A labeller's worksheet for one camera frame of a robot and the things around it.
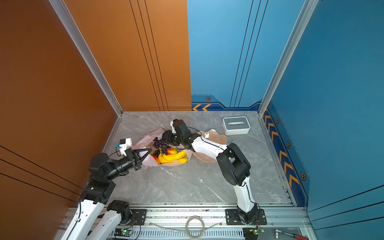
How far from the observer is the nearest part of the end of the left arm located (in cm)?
60

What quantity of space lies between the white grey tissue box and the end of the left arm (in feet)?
1.96

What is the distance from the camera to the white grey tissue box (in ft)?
3.44
